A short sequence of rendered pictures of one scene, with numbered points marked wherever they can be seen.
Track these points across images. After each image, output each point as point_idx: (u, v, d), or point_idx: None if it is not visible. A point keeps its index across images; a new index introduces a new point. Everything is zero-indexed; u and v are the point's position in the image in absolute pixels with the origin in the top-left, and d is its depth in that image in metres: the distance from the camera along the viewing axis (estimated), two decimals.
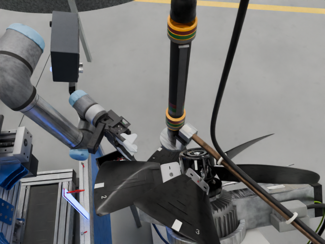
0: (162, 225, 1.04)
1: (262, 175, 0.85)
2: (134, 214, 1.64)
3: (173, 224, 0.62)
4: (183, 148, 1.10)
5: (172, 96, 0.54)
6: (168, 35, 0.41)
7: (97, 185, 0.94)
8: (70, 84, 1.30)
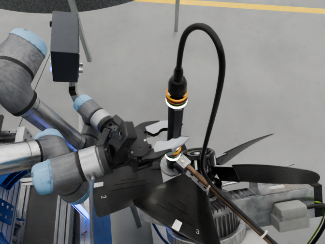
0: (162, 225, 1.04)
1: (262, 175, 0.85)
2: (134, 214, 1.64)
3: (173, 224, 0.62)
4: (183, 148, 1.10)
5: (169, 138, 0.68)
6: (167, 102, 0.56)
7: (96, 184, 0.93)
8: (70, 84, 1.30)
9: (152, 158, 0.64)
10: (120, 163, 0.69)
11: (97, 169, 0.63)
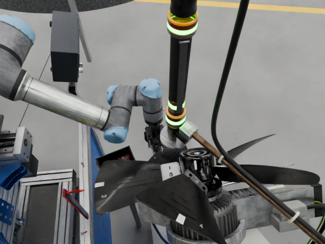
0: (162, 225, 1.04)
1: (193, 199, 0.75)
2: (134, 214, 1.64)
3: (98, 183, 0.95)
4: (234, 148, 1.02)
5: (172, 93, 0.53)
6: (168, 30, 0.41)
7: None
8: (70, 84, 1.30)
9: None
10: None
11: None
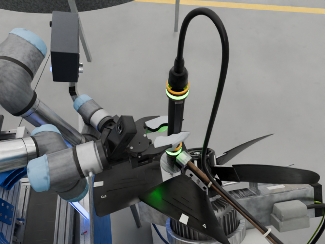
0: (162, 225, 1.04)
1: (195, 198, 0.75)
2: (134, 214, 1.64)
3: (97, 182, 0.94)
4: (233, 147, 1.02)
5: (170, 133, 0.66)
6: (167, 95, 0.54)
7: None
8: (70, 84, 1.30)
9: (152, 153, 0.62)
10: (119, 160, 0.67)
11: (95, 165, 0.61)
